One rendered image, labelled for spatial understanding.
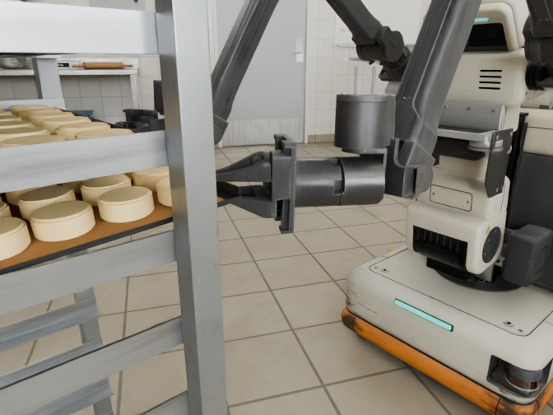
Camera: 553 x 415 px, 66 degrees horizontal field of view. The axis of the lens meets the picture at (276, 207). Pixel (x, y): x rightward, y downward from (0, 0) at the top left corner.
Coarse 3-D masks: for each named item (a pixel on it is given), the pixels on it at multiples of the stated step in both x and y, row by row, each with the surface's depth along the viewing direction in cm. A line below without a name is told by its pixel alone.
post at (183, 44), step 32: (160, 0) 31; (192, 0) 31; (160, 32) 32; (192, 32) 31; (160, 64) 33; (192, 64) 32; (192, 96) 33; (192, 128) 33; (192, 160) 34; (192, 192) 35; (192, 224) 36; (192, 256) 36; (192, 288) 38; (192, 320) 39; (192, 352) 41; (224, 352) 42; (192, 384) 42; (224, 384) 43
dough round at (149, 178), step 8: (152, 168) 48; (160, 168) 48; (168, 168) 48; (136, 176) 46; (144, 176) 46; (152, 176) 46; (160, 176) 46; (136, 184) 47; (144, 184) 46; (152, 184) 46
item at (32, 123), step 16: (0, 112) 52; (16, 112) 58; (32, 112) 53; (48, 112) 52; (64, 112) 52; (0, 128) 41; (16, 128) 39; (32, 128) 39; (48, 128) 44; (64, 128) 40; (80, 128) 40; (96, 128) 41; (112, 128) 39; (0, 144) 33; (16, 144) 32
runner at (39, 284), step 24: (144, 240) 36; (168, 240) 38; (48, 264) 32; (72, 264) 33; (96, 264) 34; (120, 264) 36; (144, 264) 37; (0, 288) 30; (24, 288) 31; (48, 288) 32; (72, 288) 33; (0, 312) 30
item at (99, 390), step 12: (96, 384) 84; (108, 384) 85; (72, 396) 81; (84, 396) 83; (96, 396) 83; (108, 396) 83; (36, 408) 77; (48, 408) 78; (60, 408) 80; (72, 408) 80
